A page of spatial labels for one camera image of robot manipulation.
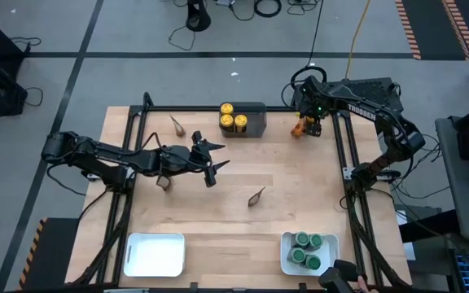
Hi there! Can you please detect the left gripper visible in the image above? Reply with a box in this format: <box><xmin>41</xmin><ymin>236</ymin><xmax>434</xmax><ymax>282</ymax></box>
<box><xmin>159</xmin><ymin>129</ymin><xmax>232</xmax><ymax>189</ymax></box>

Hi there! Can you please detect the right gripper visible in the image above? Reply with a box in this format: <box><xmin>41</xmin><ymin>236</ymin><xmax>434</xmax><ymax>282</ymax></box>
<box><xmin>304</xmin><ymin>95</ymin><xmax>331</xmax><ymax>138</ymax></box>

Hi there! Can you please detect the orange spice packet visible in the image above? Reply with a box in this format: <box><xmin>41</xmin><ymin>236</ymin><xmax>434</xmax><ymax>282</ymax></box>
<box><xmin>290</xmin><ymin>115</ymin><xmax>307</xmax><ymax>139</ymax></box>

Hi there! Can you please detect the brown spice packet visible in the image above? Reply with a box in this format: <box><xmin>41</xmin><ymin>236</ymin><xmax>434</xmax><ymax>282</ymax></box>
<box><xmin>156</xmin><ymin>174</ymin><xmax>174</xmax><ymax>193</ymax></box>
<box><xmin>169</xmin><ymin>113</ymin><xmax>186</xmax><ymax>138</ymax></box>
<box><xmin>247</xmin><ymin>186</ymin><xmax>267</xmax><ymax>208</ymax></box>

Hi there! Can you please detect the green lid spice jar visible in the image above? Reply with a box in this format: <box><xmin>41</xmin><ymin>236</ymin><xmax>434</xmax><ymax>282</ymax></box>
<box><xmin>303</xmin><ymin>254</ymin><xmax>323</xmax><ymax>271</ymax></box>
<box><xmin>308</xmin><ymin>233</ymin><xmax>325</xmax><ymax>251</ymax></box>
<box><xmin>292</xmin><ymin>230</ymin><xmax>311</xmax><ymax>249</ymax></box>
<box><xmin>287</xmin><ymin>247</ymin><xmax>307</xmax><ymax>265</ymax></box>

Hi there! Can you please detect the white plastic bin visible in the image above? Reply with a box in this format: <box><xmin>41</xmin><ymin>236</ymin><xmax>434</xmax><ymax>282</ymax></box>
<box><xmin>279</xmin><ymin>230</ymin><xmax>340</xmax><ymax>277</ymax></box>
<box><xmin>122</xmin><ymin>232</ymin><xmax>186</xmax><ymax>278</ymax></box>

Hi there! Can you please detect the dark grey plastic bin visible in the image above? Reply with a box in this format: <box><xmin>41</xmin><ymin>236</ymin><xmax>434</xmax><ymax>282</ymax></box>
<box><xmin>219</xmin><ymin>101</ymin><xmax>269</xmax><ymax>140</ymax></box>

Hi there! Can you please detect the black perforated computer case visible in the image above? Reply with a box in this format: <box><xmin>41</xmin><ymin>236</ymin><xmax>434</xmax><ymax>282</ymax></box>
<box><xmin>290</xmin><ymin>77</ymin><xmax>405</xmax><ymax>136</ymax></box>

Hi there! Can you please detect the black stand base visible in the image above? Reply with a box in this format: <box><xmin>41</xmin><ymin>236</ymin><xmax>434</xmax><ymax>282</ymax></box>
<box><xmin>185</xmin><ymin>0</ymin><xmax>213</xmax><ymax>33</ymax></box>

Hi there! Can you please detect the black mat orange striped edge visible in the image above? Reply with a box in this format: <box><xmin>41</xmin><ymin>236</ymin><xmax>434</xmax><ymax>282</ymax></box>
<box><xmin>394</xmin><ymin>0</ymin><xmax>469</xmax><ymax>62</ymax></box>
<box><xmin>17</xmin><ymin>216</ymin><xmax>81</xmax><ymax>292</ymax></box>

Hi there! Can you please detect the grey desk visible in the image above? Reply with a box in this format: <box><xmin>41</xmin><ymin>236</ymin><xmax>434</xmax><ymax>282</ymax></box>
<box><xmin>434</xmin><ymin>116</ymin><xmax>469</xmax><ymax>244</ymax></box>

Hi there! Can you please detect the black aluminium table frame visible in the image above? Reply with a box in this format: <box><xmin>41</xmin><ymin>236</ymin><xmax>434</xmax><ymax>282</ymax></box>
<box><xmin>70</xmin><ymin>91</ymin><xmax>414</xmax><ymax>292</ymax></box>

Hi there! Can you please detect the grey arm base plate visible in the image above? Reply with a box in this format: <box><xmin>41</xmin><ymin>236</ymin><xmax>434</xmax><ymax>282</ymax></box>
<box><xmin>342</xmin><ymin>166</ymin><xmax>362</xmax><ymax>182</ymax></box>

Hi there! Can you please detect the black cable loop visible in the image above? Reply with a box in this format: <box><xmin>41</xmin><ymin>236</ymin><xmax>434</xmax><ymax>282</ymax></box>
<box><xmin>289</xmin><ymin>64</ymin><xmax>329</xmax><ymax>91</ymax></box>

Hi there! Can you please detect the long thin black cable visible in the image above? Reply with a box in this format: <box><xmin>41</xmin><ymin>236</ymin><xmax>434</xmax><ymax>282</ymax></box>
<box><xmin>306</xmin><ymin>0</ymin><xmax>326</xmax><ymax>68</ymax></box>

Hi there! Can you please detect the yellow cable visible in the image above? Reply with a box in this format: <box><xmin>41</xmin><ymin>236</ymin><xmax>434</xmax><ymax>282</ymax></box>
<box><xmin>343</xmin><ymin>0</ymin><xmax>372</xmax><ymax>81</ymax></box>

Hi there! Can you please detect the black cable coil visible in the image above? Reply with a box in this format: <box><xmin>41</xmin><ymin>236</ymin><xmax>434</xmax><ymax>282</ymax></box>
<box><xmin>253</xmin><ymin>0</ymin><xmax>283</xmax><ymax>19</ymax></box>

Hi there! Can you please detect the black leader arm handle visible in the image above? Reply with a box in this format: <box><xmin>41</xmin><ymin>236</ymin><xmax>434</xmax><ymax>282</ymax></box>
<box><xmin>318</xmin><ymin>259</ymin><xmax>368</xmax><ymax>293</ymax></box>

